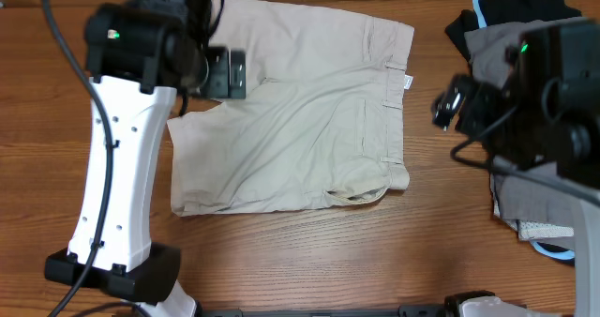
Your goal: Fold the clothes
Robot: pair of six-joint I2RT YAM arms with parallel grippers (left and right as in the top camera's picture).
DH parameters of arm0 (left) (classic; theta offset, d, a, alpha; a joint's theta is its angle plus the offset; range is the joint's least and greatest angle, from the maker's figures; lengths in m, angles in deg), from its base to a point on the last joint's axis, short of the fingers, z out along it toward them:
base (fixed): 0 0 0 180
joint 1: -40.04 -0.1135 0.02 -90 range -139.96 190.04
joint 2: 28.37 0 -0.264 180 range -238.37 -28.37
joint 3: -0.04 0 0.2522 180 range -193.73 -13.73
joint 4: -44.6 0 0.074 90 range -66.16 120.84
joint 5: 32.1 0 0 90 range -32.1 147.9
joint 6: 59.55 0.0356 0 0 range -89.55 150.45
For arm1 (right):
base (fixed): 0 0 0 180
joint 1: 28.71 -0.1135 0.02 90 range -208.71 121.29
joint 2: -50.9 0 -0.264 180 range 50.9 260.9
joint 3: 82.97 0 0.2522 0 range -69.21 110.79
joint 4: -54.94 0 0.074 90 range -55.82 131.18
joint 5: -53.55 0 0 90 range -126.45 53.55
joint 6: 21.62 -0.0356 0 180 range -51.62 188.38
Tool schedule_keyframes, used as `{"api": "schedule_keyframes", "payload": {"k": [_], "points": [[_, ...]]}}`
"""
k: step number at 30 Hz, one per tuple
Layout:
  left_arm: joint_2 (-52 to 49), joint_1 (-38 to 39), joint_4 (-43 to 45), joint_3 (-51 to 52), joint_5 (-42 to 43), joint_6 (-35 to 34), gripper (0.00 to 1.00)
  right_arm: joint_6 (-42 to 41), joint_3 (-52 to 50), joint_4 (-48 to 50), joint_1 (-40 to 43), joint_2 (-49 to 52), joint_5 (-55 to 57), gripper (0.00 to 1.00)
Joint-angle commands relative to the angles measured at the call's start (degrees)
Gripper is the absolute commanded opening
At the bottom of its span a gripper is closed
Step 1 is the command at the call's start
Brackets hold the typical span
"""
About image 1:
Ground beige shorts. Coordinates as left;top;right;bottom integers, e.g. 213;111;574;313
168;0;414;217

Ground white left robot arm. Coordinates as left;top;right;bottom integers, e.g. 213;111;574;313
44;0;246;316

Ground light blue garment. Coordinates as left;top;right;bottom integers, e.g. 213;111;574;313
472;0;487;28

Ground grey garment on pile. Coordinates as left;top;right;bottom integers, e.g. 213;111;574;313
465;17;582;249

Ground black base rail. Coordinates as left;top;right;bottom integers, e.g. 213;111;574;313
202;304;446;317

